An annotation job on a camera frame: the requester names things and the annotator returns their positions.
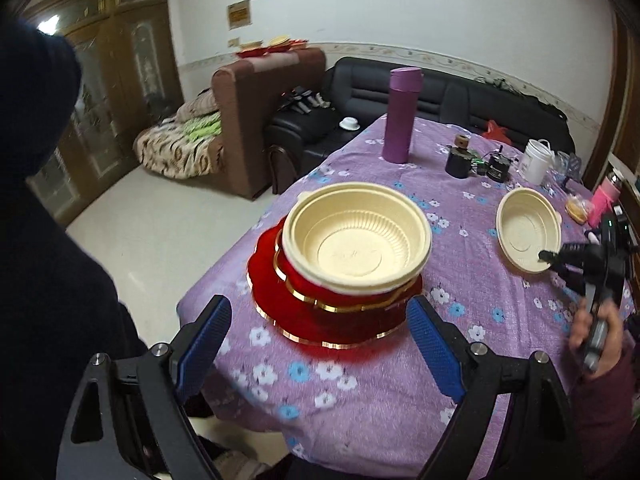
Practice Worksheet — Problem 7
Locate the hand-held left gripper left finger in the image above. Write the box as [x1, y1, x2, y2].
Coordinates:
[57, 294, 233, 480]

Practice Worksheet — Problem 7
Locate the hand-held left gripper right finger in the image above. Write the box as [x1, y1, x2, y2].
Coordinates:
[406, 294, 586, 480]

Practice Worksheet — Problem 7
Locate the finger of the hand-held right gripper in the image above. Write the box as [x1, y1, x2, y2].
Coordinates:
[555, 265, 588, 296]
[537, 242, 588, 271]

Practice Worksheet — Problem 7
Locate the cream plastic bowl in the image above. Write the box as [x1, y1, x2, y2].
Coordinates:
[281, 183, 434, 297]
[495, 187, 565, 276]

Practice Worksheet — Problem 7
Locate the red gold-rimmed plate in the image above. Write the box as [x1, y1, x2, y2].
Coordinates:
[246, 215, 423, 350]

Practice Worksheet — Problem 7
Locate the person's right forearm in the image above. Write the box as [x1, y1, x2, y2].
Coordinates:
[565, 345, 640, 480]

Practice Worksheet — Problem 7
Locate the person's right hand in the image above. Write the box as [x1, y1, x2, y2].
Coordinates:
[569, 300, 626, 378]

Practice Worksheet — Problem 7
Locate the bag of yellow food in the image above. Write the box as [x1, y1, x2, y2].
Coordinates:
[565, 195, 591, 224]

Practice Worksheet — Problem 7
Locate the pink knitted cover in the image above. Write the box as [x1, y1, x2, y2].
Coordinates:
[589, 187, 618, 229]

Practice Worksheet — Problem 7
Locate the clear plastic container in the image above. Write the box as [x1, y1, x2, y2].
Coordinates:
[552, 151, 583, 186]

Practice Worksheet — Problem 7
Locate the white plastic jar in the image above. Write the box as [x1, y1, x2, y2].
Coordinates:
[517, 139, 555, 186]

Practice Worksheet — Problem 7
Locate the purple floral tablecloth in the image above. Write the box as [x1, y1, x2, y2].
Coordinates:
[177, 112, 638, 466]

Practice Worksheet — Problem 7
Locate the black jar with wooden knob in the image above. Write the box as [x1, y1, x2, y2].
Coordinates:
[445, 135, 475, 179]

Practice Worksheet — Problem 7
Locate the red cloth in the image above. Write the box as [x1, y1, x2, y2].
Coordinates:
[482, 120, 511, 142]

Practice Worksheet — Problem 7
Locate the person's dark navy clothing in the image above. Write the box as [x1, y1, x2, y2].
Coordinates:
[0, 10, 151, 480]

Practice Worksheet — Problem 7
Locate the black leather sofa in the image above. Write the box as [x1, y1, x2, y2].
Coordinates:
[265, 56, 576, 166]

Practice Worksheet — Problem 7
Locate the dark wooden chair back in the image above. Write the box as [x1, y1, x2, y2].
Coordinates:
[267, 144, 301, 198]

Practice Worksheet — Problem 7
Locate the purple thermos bottle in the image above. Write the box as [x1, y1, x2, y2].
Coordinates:
[382, 66, 424, 164]

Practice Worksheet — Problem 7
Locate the brown striped blanket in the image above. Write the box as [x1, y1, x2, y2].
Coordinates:
[134, 97, 226, 179]

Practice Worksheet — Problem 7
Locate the green cloth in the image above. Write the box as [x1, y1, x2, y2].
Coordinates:
[182, 112, 221, 136]

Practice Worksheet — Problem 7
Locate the brown armchair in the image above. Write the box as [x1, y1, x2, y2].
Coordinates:
[210, 47, 327, 202]

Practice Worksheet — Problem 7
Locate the pile of black devices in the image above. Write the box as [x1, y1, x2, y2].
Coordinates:
[277, 86, 333, 115]

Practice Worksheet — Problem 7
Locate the wooden glass-door cabinet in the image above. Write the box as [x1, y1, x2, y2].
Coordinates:
[22, 0, 183, 228]

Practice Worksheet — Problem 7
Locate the black device with wires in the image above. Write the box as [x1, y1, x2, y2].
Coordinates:
[486, 146, 512, 182]

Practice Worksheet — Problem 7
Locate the wooden door frame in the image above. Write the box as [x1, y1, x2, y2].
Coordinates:
[582, 0, 640, 191]

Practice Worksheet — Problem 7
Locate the small yellow wall plaque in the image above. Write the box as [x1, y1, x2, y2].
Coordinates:
[227, 1, 251, 31]

